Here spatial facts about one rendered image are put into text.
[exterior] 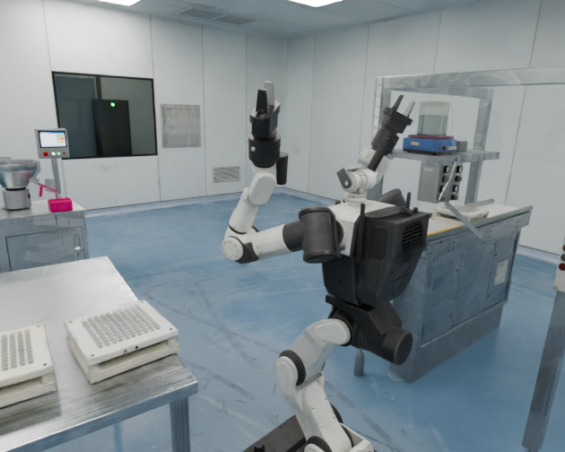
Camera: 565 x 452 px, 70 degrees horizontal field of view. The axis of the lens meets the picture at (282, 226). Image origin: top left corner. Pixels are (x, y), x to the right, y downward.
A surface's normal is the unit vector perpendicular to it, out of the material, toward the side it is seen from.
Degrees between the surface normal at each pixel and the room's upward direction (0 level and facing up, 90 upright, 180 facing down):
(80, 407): 0
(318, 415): 51
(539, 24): 90
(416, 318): 90
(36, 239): 90
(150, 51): 90
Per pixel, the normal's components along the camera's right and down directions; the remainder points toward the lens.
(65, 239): 0.62, 0.22
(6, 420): 0.03, -0.96
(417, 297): -0.79, 0.14
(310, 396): 0.56, -0.44
